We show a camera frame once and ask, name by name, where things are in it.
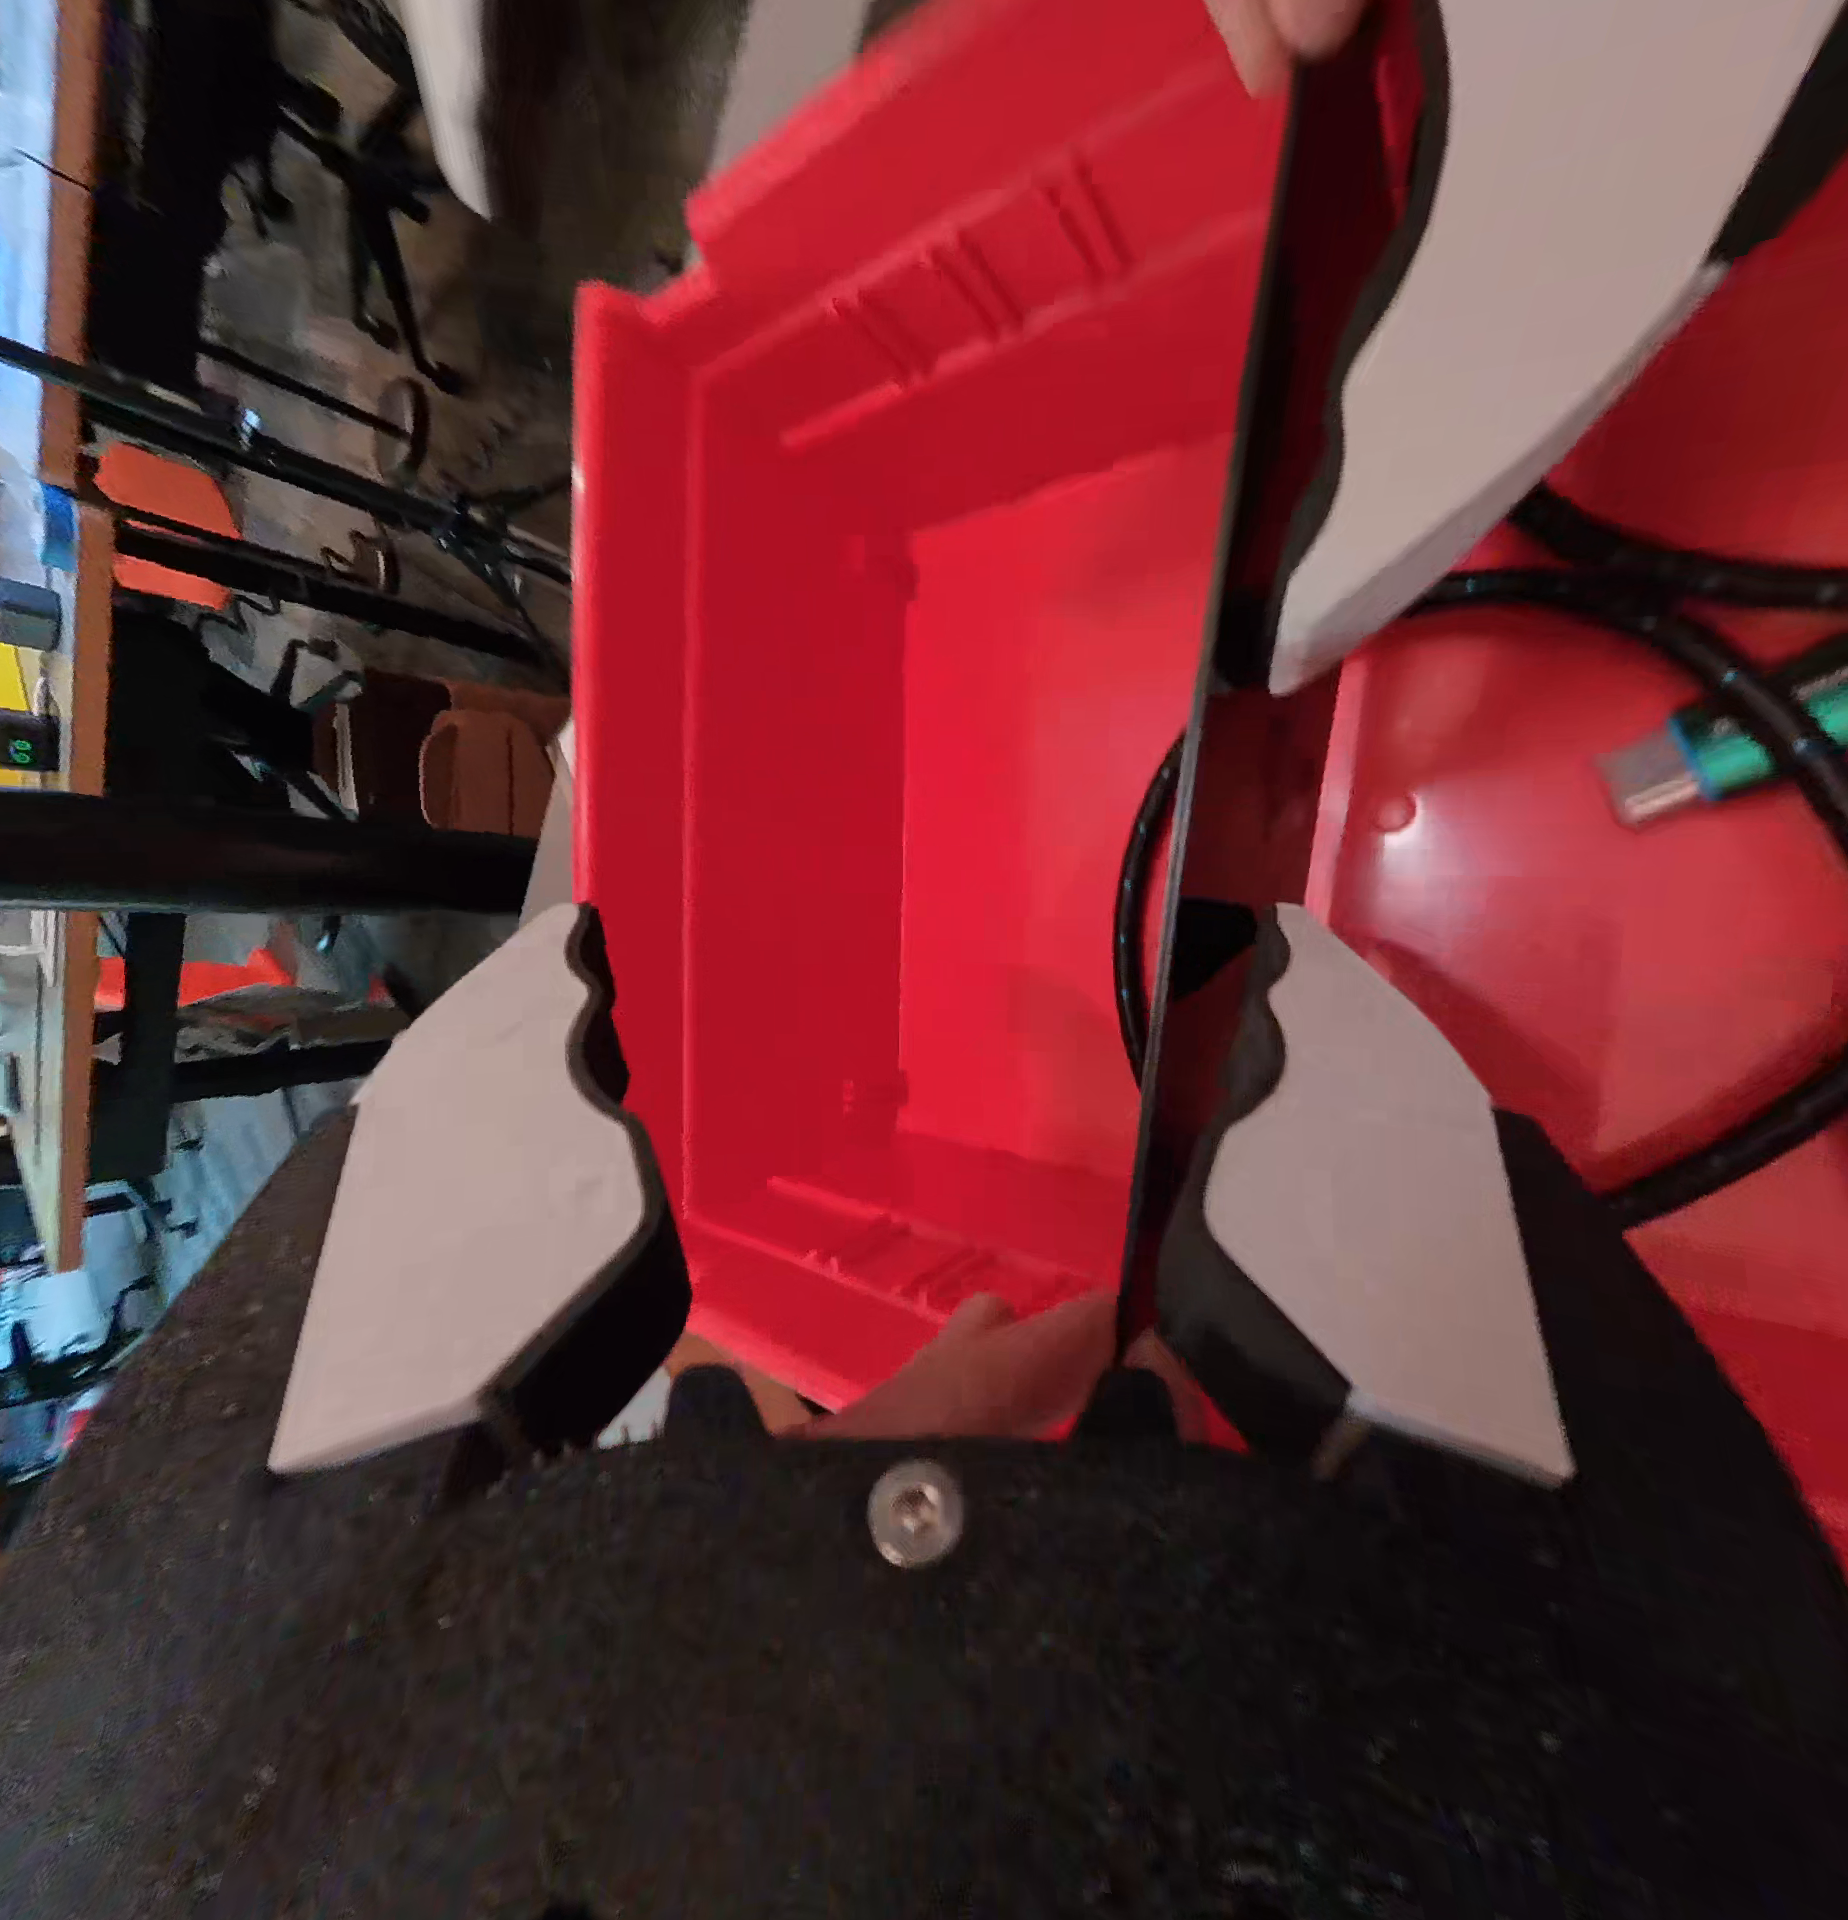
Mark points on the person's left hand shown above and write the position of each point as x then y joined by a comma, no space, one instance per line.
999,1365

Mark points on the black tripod stand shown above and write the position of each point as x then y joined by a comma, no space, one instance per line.
368,434

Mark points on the red plastic bin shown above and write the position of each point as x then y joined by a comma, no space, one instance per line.
865,751

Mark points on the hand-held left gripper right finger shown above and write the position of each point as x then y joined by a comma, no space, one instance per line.
1374,1201

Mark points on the small black digital display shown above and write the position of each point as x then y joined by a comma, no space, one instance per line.
17,743

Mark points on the orange cone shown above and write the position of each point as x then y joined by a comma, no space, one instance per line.
166,491

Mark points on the person's right hand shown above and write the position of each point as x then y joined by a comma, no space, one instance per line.
1293,26

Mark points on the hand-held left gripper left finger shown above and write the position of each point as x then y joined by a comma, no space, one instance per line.
475,1201

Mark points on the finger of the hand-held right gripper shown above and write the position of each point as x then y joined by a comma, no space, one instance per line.
1554,254
447,91

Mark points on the black glossy panel device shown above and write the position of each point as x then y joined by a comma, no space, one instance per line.
1228,638

